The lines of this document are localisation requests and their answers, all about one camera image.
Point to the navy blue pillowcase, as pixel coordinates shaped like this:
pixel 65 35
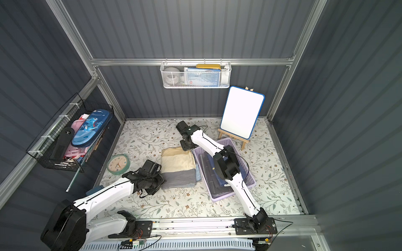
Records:
pixel 221 182

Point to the pink pouch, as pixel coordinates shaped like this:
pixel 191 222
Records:
pixel 73 152

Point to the yellow box in basket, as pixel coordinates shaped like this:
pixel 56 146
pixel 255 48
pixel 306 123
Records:
pixel 209 66

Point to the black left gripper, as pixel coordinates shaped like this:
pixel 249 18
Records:
pixel 154 181

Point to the blue shark pencil case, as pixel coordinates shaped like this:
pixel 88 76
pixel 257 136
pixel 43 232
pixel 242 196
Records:
pixel 91 128

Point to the black handle tool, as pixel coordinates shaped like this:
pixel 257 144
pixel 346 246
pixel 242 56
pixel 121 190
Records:
pixel 62 143

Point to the blue white packet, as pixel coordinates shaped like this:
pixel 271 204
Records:
pixel 202 77

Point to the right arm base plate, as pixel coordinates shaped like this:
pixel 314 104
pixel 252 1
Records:
pixel 245 226

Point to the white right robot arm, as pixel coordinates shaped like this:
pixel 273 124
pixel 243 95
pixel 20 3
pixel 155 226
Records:
pixel 252 209

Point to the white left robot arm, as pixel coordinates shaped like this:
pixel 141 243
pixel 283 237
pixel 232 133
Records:
pixel 73 225

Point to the blue framed whiteboard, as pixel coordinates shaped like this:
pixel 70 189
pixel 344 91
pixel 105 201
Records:
pixel 242 112

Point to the white tape roll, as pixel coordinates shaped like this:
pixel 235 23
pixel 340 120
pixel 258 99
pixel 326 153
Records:
pixel 171 76

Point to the black wire wall basket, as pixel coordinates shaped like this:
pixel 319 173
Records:
pixel 46 143

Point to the green round clock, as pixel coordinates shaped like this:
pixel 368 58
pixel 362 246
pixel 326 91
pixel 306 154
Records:
pixel 118 164

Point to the beige grey pillowcase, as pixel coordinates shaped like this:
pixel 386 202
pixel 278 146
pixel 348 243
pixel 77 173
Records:
pixel 179 168

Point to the dark grey checked pillowcase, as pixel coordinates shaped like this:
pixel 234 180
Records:
pixel 216 190

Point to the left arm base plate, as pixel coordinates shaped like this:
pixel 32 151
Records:
pixel 139 229

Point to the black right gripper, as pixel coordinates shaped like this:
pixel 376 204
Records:
pixel 187 141

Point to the white wire wall basket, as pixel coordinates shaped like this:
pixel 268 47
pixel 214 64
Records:
pixel 224 78

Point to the purple plastic basket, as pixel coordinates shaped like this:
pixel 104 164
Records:
pixel 226 165

